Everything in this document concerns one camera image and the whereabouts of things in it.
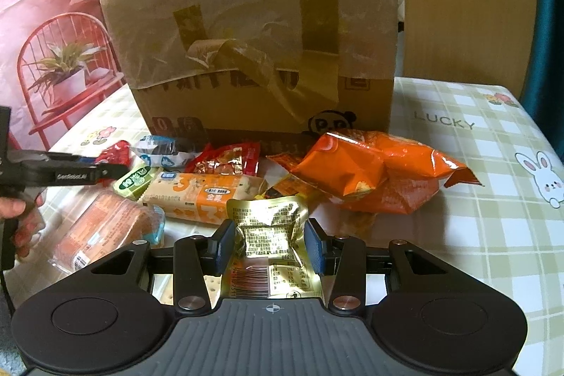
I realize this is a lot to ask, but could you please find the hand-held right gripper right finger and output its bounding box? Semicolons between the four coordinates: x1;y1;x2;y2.
304;218;450;312

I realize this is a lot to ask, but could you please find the teal curtain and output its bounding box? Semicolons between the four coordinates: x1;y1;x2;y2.
520;0;564;165

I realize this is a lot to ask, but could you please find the small red snack packet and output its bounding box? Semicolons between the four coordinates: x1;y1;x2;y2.
94;140;133;178

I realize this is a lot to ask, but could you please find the small yellow orange packet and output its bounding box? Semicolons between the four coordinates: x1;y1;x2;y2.
265;153;310;201

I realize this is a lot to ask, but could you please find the orange white cracker pack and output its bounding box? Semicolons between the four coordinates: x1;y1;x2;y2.
141;171;268;226

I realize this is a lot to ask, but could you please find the small green snack packet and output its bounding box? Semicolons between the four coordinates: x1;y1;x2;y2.
112;167;160;201

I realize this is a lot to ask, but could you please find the blue white snack packet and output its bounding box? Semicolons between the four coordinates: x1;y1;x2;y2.
132;135;200;171

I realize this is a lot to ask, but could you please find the red printed snack packet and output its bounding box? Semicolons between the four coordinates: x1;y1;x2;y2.
194;142;262;179

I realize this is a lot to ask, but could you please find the brown cardboard box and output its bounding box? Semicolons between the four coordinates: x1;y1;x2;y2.
100;0;405;148

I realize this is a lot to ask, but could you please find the large orange chip bag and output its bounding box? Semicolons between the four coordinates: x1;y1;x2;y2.
291;129;483;201

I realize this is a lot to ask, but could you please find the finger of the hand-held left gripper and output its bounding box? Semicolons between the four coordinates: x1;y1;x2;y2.
84;155;129;184

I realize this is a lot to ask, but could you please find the clear wrapped bread packet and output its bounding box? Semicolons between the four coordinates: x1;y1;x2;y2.
52;189;166;272

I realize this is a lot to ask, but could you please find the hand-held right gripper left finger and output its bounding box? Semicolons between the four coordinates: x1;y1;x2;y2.
88;220;236;314

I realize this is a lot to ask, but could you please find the gold foil snack packet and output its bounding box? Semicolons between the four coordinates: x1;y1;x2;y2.
222;195;327;302

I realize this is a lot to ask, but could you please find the person's left hand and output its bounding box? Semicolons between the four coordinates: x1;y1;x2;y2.
0;195;47;258

